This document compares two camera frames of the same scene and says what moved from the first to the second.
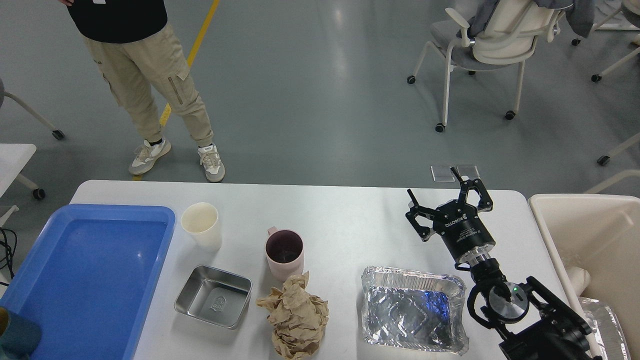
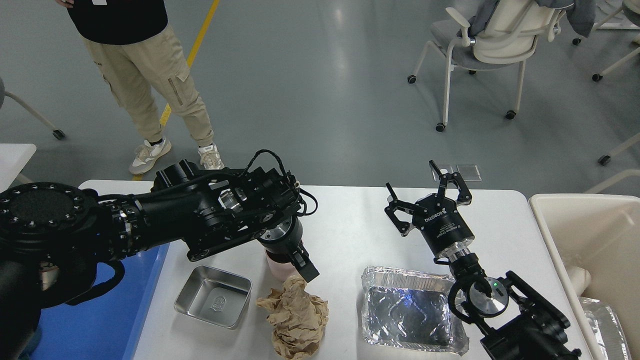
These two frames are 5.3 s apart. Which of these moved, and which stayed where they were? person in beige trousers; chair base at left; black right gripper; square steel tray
Moved: black right gripper
Stayed: square steel tray; person in beige trousers; chair base at left
